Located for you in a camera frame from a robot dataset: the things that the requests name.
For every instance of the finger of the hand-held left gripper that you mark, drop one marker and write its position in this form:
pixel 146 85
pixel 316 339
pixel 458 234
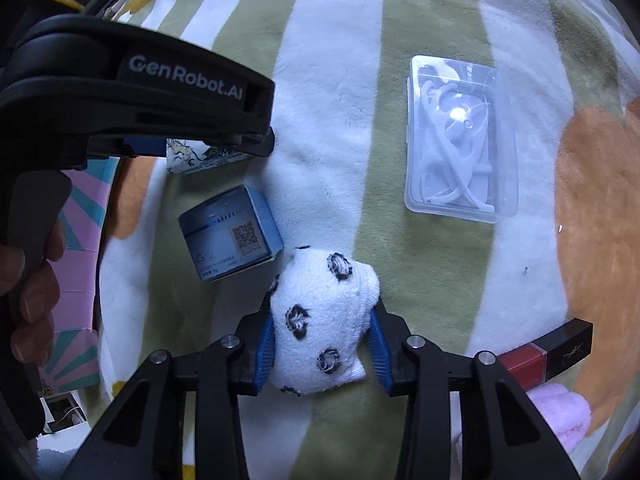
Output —
pixel 256 143

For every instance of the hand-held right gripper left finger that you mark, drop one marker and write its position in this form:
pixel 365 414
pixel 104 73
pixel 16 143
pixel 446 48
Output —
pixel 262 355

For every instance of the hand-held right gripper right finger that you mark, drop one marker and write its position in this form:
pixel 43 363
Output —
pixel 380 355

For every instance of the illustrated small box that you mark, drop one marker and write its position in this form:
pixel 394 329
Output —
pixel 200 157

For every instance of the white black-spotted sock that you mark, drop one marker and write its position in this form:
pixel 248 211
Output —
pixel 320 310

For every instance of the small blue box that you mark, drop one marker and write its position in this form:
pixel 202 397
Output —
pixel 230 235

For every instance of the red and black lipstick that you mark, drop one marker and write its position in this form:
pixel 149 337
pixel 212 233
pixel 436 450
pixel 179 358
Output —
pixel 545 355

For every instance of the cardboard box with striped lining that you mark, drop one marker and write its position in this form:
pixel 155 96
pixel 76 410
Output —
pixel 75 280

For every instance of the pink sock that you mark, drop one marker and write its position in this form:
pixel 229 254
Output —
pixel 565 415

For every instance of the clear case of floss picks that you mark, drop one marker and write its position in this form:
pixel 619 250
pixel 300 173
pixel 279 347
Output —
pixel 457 140

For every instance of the person's left hand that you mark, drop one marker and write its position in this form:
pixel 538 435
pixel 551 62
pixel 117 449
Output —
pixel 32 305

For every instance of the striped floral blanket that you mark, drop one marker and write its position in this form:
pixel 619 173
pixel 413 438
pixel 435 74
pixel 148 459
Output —
pixel 330 110

